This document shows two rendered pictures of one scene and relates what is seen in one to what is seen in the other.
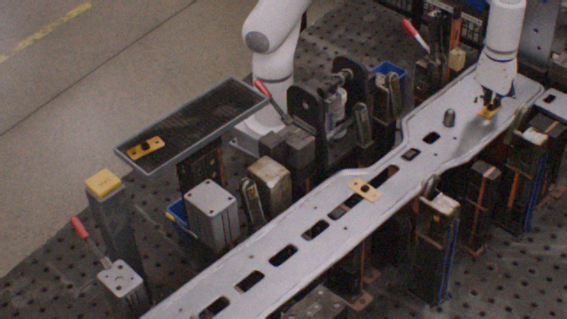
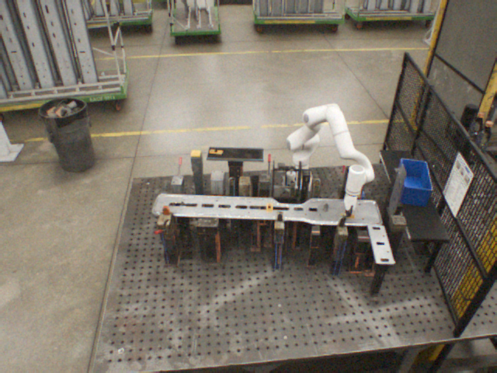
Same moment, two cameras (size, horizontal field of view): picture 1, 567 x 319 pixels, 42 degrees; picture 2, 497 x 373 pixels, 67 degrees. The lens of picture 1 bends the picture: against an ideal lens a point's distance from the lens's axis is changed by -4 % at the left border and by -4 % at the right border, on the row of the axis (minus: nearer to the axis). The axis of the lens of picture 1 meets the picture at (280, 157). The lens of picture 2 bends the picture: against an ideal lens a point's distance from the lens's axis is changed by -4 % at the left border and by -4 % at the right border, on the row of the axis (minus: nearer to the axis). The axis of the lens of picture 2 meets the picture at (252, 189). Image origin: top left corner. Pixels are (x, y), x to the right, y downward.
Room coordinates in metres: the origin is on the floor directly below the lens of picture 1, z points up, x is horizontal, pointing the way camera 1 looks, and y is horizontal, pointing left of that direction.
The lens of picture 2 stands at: (-0.06, -1.38, 2.57)
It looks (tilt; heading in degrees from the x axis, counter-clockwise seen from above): 39 degrees down; 45
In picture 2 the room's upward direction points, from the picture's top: straight up
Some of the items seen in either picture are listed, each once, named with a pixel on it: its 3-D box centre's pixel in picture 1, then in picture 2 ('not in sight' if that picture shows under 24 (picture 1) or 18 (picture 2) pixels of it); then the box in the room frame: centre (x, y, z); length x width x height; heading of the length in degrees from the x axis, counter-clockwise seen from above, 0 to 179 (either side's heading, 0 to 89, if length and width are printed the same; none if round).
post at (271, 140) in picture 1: (275, 197); (255, 196); (1.37, 0.02, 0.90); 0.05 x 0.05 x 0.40; 42
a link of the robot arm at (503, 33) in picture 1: (505, 19); (356, 177); (1.55, -0.58, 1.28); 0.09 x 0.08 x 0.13; 159
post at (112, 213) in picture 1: (123, 252); (199, 181); (1.20, 0.39, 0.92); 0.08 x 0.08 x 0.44; 42
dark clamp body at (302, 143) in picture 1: (298, 190); (264, 200); (1.40, -0.04, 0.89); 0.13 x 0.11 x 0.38; 42
